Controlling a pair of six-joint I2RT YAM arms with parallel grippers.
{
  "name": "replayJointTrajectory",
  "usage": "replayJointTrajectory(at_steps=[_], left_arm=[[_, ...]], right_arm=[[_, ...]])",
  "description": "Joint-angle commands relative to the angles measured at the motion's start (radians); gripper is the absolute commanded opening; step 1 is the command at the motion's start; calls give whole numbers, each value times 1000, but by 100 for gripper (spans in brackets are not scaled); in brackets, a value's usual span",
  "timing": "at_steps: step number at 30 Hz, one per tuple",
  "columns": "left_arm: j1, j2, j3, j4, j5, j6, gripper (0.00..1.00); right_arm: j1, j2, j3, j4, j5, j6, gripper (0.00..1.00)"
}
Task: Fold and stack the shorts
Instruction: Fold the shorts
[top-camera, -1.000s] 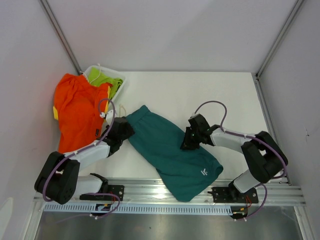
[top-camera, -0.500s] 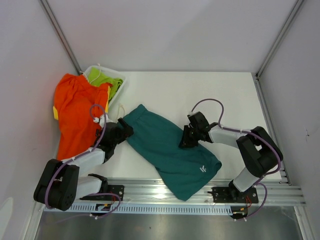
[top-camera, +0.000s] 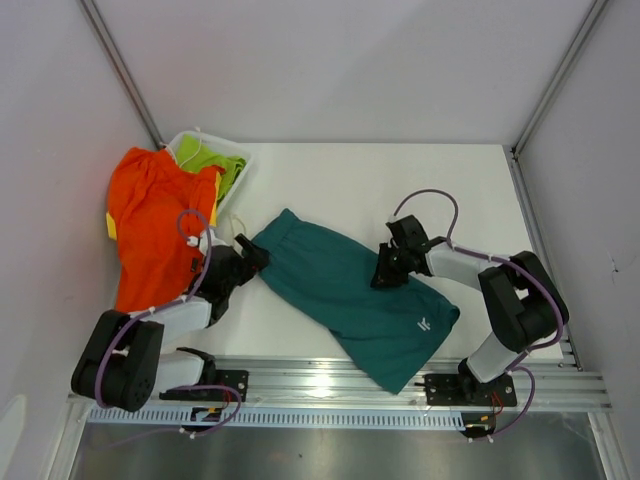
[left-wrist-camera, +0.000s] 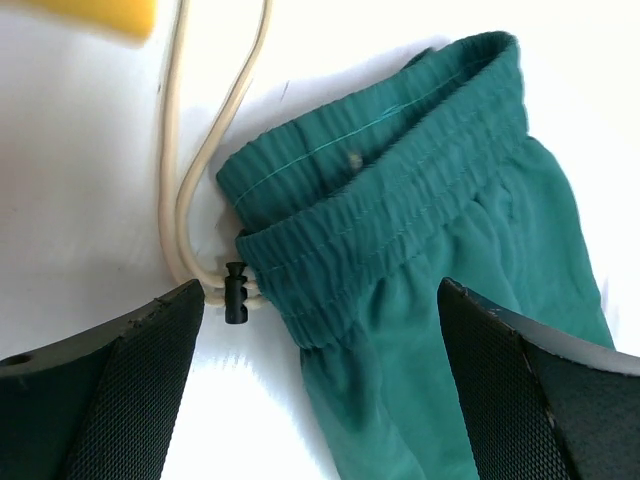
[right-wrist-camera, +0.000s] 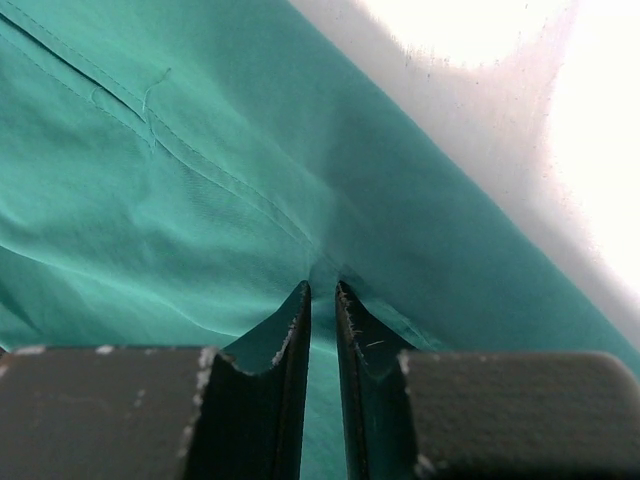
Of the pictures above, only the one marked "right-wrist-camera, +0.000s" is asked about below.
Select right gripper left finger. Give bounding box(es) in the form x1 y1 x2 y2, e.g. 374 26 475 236
1 282 311 479

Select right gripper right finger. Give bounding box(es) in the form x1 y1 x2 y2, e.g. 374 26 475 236
335 283 639 479

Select teal green shorts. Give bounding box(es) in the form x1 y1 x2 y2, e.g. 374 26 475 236
1 1 639 479

